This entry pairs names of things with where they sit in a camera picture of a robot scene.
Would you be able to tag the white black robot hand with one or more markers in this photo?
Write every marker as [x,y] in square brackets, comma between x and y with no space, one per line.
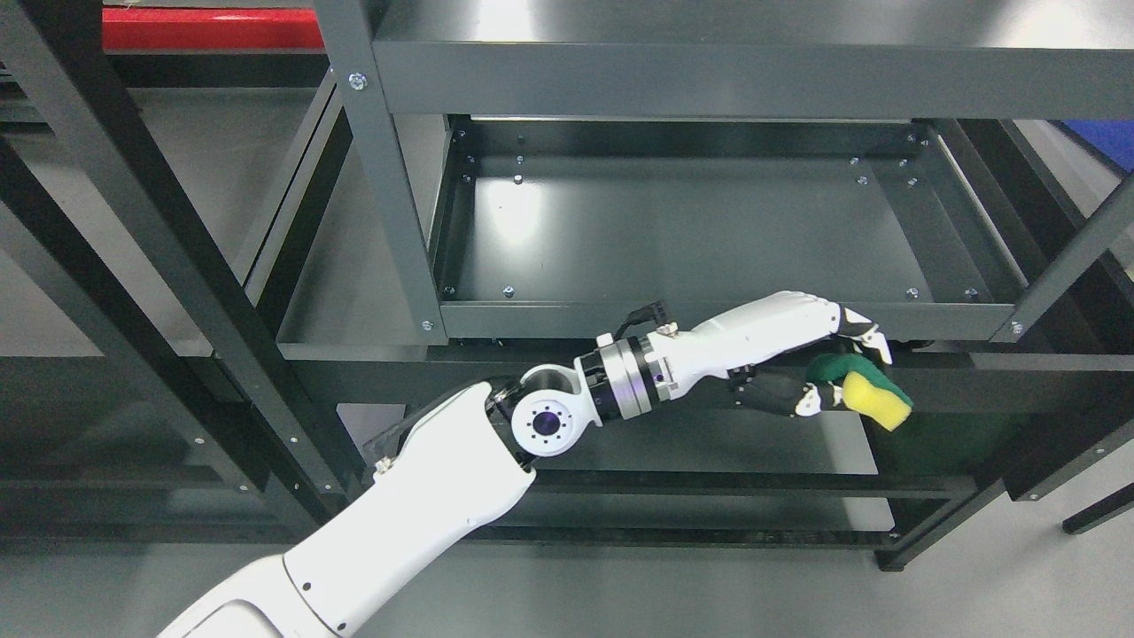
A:
[734,344]

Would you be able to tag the green yellow sponge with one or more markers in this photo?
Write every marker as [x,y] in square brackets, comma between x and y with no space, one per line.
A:
[865,388]

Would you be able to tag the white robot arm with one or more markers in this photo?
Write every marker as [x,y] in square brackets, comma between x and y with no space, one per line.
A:
[464,463]

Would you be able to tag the dark grey shelf unit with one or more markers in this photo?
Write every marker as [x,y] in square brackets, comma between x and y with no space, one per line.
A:
[541,166]

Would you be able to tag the black metal shelf rack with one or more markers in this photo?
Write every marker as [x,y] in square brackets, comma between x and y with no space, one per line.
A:
[275,446]

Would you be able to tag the blue plastic bin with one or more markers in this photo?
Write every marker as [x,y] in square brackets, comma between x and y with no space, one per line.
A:
[1113,139]

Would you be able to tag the red bar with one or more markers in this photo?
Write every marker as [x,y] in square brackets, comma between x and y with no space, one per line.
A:
[223,29]

